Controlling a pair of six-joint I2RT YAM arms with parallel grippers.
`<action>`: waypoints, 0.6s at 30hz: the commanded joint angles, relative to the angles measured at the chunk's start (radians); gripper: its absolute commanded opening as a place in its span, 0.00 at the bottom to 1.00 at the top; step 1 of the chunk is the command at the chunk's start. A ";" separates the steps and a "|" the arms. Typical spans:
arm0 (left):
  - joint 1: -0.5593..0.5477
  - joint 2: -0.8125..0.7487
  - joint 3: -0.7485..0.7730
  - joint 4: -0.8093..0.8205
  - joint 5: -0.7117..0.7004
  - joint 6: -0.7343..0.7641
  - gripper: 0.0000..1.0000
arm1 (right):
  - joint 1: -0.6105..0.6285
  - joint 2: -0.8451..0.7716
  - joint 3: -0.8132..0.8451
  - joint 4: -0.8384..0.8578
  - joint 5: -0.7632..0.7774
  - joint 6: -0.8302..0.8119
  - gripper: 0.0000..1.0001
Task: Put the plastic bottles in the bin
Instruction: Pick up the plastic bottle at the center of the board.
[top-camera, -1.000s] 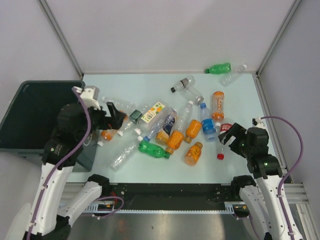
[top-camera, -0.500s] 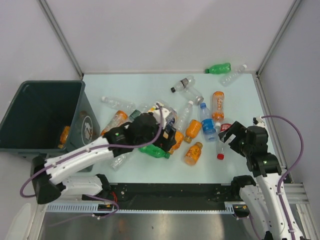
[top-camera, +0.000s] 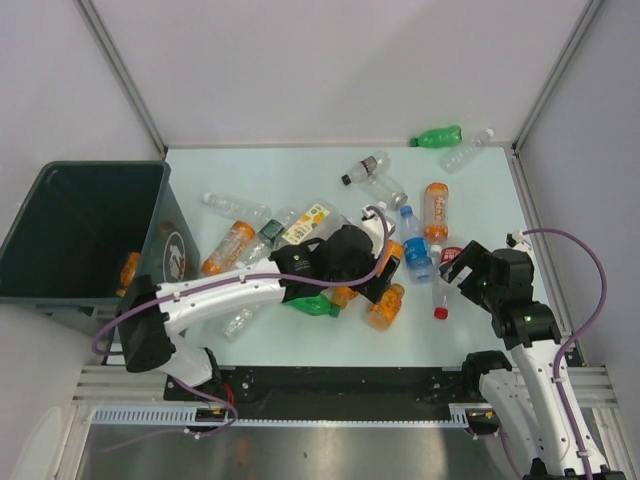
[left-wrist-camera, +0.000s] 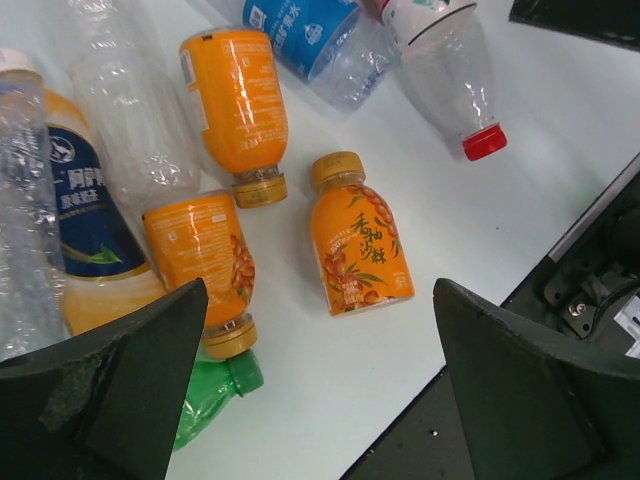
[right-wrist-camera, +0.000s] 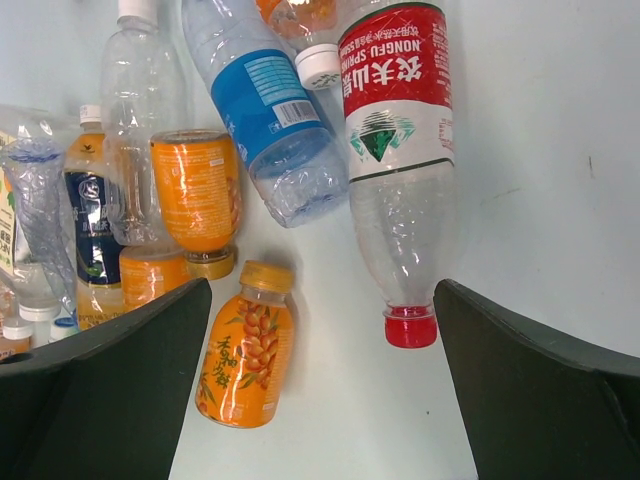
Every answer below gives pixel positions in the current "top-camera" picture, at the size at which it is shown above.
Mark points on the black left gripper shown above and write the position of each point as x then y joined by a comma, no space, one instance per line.
383,280

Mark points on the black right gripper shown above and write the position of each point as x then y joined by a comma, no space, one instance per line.
475,256

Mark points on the orange juice bottle gold cap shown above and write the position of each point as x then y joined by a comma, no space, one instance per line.
342,296

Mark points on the green crushed plastic bottle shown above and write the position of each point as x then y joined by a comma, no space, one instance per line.
315,306

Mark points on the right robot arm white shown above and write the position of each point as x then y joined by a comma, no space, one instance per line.
527,384

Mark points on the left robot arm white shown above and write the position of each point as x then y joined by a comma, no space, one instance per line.
153,316

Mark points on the dark green plastic bin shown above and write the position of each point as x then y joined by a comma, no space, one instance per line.
75,231

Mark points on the clear Nongfu bottle red label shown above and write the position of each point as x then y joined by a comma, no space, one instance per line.
443,293

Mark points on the orange bottle gold cap upright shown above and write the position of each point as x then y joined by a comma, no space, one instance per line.
395,249

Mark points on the clear bottle blue label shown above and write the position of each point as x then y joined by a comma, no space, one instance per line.
416,250

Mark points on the orange label bottle right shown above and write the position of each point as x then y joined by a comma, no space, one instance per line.
435,213

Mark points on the orange label bottle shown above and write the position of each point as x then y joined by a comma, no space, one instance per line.
435,213
226,253

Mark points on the clear bottle silver cap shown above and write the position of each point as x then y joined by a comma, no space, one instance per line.
384,188

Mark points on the clear bottle white cap back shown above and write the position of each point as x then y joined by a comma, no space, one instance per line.
461,155

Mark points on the clear bottle white cap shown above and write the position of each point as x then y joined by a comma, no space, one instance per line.
461,155
235,324

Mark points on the clear bottle dark green label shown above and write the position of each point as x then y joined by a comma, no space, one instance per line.
268,237

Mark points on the clear bottle black cap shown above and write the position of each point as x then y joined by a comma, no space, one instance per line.
375,164

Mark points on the green bottle at back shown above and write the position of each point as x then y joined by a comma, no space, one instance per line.
442,137

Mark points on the clear bottle white cap lower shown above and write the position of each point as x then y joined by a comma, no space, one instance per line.
235,324

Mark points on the orange label bottle left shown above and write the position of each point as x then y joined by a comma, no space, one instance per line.
226,253

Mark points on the clear bottle far left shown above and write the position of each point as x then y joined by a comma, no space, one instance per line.
237,208

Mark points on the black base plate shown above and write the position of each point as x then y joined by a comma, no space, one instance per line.
345,394

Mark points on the white cable duct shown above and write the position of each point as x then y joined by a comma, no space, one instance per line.
163,415

